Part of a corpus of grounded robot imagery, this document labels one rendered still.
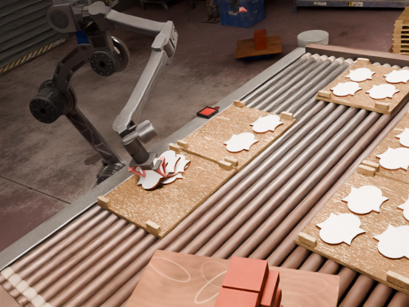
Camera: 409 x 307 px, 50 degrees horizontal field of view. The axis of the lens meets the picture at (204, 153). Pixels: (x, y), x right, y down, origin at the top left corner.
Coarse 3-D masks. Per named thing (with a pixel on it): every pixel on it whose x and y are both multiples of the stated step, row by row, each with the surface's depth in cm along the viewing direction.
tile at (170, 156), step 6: (168, 150) 176; (162, 156) 175; (168, 156) 174; (174, 156) 172; (168, 162) 171; (174, 162) 170; (168, 168) 169; (174, 168) 168; (168, 174) 167; (162, 180) 167
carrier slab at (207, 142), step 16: (224, 112) 207; (240, 112) 205; (256, 112) 202; (208, 128) 198; (224, 128) 195; (240, 128) 193; (288, 128) 188; (176, 144) 191; (192, 144) 188; (208, 144) 186; (256, 144) 180; (224, 160) 175; (240, 160) 173
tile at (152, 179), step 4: (156, 160) 173; (160, 168) 169; (148, 172) 171; (152, 172) 170; (148, 176) 170; (152, 176) 168; (156, 176) 167; (160, 176) 166; (140, 180) 170; (144, 180) 169; (148, 180) 168; (152, 180) 167; (156, 180) 166; (160, 180) 166; (140, 184) 169; (144, 184) 167; (148, 184) 166; (152, 184) 165; (156, 184) 165; (144, 188) 166; (148, 188) 165; (152, 188) 165
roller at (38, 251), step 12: (300, 60) 246; (288, 72) 239; (264, 84) 228; (252, 96) 220; (96, 204) 168; (84, 216) 163; (72, 228) 159; (48, 240) 155; (60, 240) 156; (36, 252) 151; (12, 264) 148; (24, 264) 148; (0, 276) 144
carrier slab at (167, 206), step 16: (192, 160) 178; (192, 176) 169; (208, 176) 168; (224, 176) 166; (112, 192) 169; (128, 192) 167; (144, 192) 166; (160, 192) 164; (176, 192) 162; (192, 192) 161; (208, 192) 159; (112, 208) 161; (128, 208) 159; (144, 208) 158; (160, 208) 156; (176, 208) 155; (192, 208) 154; (144, 224) 151; (160, 224) 150; (176, 224) 149
